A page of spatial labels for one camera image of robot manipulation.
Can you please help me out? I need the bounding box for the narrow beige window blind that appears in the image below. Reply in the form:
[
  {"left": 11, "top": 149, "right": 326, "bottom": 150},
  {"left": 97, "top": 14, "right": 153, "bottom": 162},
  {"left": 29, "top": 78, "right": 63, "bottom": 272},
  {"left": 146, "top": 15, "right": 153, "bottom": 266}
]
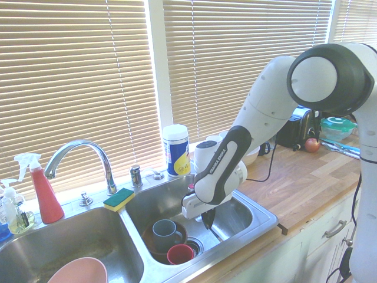
[{"left": 332, "top": 0, "right": 377, "bottom": 51}]

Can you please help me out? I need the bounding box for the white bowl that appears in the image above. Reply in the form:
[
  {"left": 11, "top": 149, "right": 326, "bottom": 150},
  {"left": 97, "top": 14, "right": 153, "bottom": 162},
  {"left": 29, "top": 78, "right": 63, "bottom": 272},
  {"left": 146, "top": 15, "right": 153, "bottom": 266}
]
[{"left": 240, "top": 145, "right": 261, "bottom": 166}]

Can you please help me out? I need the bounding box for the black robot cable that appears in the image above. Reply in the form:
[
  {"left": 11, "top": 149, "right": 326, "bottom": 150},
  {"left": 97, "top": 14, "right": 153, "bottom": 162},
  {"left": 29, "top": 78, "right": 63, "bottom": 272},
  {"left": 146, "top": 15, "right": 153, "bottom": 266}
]
[{"left": 326, "top": 169, "right": 362, "bottom": 283}]

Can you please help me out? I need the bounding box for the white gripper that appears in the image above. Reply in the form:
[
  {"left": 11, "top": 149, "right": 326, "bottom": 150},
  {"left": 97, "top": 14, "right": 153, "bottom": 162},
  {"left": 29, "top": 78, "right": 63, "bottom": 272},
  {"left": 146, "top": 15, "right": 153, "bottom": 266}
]
[{"left": 181, "top": 193, "right": 218, "bottom": 230}]

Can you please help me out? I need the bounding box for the black power cable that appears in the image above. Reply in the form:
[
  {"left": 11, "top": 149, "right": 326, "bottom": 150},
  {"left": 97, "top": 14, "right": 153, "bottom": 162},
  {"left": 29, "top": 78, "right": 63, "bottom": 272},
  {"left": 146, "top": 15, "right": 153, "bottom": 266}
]
[{"left": 245, "top": 140, "right": 277, "bottom": 182}]

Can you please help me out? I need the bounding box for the metal sink drain strainer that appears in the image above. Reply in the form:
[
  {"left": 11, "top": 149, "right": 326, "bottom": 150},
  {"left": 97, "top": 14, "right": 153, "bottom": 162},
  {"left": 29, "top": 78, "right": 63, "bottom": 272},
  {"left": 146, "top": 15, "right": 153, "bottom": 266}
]
[{"left": 185, "top": 237, "right": 204, "bottom": 256}]

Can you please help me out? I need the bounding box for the yellow and green sponge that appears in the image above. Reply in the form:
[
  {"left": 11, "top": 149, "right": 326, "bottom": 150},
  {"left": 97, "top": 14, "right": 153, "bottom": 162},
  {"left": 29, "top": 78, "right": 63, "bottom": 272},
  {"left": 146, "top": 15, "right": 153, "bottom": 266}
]
[{"left": 102, "top": 188, "right": 136, "bottom": 213}]

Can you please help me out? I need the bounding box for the red spray bottle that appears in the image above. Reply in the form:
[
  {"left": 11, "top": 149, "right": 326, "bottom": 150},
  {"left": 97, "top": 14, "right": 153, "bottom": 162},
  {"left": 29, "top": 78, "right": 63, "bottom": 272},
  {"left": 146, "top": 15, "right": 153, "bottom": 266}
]
[{"left": 14, "top": 153, "right": 65, "bottom": 225}]

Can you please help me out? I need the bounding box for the red apple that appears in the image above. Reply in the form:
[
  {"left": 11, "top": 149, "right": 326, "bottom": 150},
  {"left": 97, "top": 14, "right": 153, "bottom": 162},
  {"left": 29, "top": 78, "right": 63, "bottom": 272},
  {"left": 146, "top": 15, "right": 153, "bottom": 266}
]
[{"left": 304, "top": 137, "right": 322, "bottom": 153}]

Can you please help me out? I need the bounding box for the blue plastic object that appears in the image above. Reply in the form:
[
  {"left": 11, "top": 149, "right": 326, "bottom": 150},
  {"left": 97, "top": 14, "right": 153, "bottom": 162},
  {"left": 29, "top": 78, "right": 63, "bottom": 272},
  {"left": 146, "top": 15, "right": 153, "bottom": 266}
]
[{"left": 0, "top": 223, "right": 12, "bottom": 243}]

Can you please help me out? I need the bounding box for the chrome soap dispenser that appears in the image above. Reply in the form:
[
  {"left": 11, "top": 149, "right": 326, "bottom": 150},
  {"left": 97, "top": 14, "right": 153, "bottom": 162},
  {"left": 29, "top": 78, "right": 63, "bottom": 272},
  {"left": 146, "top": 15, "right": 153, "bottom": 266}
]
[{"left": 130, "top": 164, "right": 144, "bottom": 189}]

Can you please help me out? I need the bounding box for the grey-blue ceramic mug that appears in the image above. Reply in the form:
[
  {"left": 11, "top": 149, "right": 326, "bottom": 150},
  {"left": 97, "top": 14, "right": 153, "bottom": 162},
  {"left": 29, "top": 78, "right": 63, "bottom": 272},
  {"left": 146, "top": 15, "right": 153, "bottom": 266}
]
[{"left": 151, "top": 219, "right": 184, "bottom": 254}]

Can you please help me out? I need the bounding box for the chrome sink sprayer knob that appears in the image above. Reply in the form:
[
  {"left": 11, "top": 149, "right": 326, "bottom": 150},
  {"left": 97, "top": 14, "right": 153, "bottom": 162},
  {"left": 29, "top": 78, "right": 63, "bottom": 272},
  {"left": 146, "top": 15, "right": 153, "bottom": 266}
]
[{"left": 78, "top": 190, "right": 94, "bottom": 207}]

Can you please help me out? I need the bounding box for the small yellow liquid bottle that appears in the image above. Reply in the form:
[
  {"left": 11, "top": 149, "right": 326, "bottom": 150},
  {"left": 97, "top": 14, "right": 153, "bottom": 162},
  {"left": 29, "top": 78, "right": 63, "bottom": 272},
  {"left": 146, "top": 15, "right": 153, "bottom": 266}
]
[{"left": 8, "top": 199, "right": 36, "bottom": 235}]

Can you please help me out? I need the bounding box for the green lidded food container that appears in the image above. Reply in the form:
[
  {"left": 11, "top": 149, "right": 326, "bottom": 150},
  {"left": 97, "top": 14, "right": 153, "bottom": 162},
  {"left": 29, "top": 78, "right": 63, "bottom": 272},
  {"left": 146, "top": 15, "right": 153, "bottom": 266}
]
[{"left": 320, "top": 116, "right": 358, "bottom": 142}]

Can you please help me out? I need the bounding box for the black toaster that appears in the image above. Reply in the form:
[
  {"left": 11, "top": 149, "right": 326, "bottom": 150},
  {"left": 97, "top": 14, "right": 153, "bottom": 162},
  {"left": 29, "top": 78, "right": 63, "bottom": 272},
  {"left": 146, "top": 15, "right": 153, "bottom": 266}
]
[{"left": 276, "top": 106, "right": 321, "bottom": 150}]

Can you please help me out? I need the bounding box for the wide beige window blind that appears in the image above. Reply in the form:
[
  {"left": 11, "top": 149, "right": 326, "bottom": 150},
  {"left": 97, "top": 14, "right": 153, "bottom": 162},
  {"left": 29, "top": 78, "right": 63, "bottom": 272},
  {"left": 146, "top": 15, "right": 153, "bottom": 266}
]
[{"left": 0, "top": 0, "right": 156, "bottom": 202}]

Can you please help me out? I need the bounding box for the teal handled utensil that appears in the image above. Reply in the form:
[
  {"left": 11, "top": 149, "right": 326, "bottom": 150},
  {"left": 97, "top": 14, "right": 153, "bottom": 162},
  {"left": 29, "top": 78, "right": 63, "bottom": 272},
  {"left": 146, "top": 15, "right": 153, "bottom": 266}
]
[{"left": 319, "top": 137, "right": 362, "bottom": 160}]

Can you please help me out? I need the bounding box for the red mug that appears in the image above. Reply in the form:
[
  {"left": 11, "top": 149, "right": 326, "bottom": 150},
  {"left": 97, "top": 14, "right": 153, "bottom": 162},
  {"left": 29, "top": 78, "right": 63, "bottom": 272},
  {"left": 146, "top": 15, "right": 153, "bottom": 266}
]
[{"left": 167, "top": 243, "right": 194, "bottom": 265}]

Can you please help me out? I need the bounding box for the chrome gooseneck faucet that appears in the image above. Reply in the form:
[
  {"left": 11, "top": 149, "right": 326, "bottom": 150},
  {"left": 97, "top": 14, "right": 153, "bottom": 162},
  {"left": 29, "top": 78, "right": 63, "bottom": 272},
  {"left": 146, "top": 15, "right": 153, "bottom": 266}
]
[{"left": 43, "top": 140, "right": 119, "bottom": 196}]

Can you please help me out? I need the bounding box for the brown wooden bowl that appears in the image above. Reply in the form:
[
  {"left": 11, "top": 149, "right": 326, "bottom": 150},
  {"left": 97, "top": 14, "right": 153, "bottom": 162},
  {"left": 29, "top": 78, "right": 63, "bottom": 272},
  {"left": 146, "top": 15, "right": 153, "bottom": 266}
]
[{"left": 142, "top": 219, "right": 189, "bottom": 258}]

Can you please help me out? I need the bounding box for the white disinfecting wipes canister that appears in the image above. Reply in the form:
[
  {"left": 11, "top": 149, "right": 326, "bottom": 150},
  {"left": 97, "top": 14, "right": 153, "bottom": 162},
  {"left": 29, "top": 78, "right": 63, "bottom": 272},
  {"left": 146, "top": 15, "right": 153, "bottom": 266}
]
[{"left": 162, "top": 124, "right": 190, "bottom": 178}]

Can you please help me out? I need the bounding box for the stainless steel double sink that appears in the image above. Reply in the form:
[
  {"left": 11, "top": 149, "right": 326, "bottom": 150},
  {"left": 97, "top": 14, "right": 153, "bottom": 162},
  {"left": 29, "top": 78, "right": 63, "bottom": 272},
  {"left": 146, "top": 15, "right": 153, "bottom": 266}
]
[{"left": 0, "top": 172, "right": 280, "bottom": 283}]

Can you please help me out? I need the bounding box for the clear pump soap bottle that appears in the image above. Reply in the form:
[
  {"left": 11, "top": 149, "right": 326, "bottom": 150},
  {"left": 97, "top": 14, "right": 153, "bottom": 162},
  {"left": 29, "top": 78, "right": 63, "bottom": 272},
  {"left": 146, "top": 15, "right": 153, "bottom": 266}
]
[{"left": 0, "top": 178, "right": 19, "bottom": 229}]

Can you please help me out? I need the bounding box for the metal drawer handle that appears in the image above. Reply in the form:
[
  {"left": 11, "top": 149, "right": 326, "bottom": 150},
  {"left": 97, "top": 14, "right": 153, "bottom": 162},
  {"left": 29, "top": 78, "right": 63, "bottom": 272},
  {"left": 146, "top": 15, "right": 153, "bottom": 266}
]
[{"left": 324, "top": 219, "right": 348, "bottom": 239}]

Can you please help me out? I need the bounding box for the pink plastic bowl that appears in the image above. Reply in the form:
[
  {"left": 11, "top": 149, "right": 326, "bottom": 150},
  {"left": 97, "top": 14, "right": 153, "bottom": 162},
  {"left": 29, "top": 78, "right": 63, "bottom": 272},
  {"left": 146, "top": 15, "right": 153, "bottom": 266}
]
[{"left": 47, "top": 256, "right": 108, "bottom": 283}]

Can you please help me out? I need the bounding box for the medium beige window blind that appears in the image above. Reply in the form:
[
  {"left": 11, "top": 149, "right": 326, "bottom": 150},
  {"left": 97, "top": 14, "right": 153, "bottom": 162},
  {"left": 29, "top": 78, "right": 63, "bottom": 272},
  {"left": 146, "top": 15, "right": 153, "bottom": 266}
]
[{"left": 162, "top": 0, "right": 333, "bottom": 142}]

